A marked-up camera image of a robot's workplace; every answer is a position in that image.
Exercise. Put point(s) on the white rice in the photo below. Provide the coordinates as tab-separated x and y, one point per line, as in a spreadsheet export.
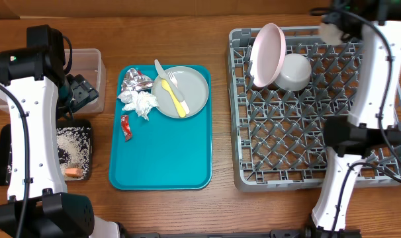
75	149

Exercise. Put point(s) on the yellow plastic spoon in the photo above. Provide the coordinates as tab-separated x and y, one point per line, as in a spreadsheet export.
180	110

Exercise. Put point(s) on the grey round plate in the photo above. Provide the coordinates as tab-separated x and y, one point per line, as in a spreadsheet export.
192	81

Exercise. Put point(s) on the white plastic knife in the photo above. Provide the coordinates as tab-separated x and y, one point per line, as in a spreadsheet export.
176	91

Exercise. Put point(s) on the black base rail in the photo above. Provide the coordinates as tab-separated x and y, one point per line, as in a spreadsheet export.
204	235

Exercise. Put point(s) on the teal serving tray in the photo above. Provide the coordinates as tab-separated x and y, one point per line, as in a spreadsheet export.
164	153

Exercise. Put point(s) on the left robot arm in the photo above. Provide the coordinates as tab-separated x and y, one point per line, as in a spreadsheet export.
40	90

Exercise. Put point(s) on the black waste tray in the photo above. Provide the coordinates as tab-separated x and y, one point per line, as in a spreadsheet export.
6	151

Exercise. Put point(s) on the grey bowl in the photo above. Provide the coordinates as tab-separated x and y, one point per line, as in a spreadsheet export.
295	73

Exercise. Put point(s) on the white tissue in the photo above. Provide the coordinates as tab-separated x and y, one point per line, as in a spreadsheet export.
141	102

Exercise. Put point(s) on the white plastic fork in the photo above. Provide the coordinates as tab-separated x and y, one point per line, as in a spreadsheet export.
172	78

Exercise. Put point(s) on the grey dishwasher rack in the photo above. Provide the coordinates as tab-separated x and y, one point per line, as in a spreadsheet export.
277	141

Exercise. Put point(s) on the white paper cup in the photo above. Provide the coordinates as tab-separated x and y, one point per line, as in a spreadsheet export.
330	34

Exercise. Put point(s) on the orange food cube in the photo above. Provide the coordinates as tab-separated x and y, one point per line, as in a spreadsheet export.
73	172

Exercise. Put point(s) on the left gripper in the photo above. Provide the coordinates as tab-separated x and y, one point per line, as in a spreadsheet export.
83	91

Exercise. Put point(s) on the clear plastic bin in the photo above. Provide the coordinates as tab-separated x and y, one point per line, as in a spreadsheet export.
87	62

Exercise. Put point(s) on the aluminium foil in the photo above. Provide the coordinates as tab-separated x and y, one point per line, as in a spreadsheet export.
135	80

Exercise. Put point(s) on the white round plate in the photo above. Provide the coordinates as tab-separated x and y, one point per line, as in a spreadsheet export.
267	55

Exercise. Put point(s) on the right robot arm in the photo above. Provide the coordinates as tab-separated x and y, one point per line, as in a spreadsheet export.
370	123

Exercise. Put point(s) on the red candy wrapper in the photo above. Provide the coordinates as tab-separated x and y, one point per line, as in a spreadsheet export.
125	125

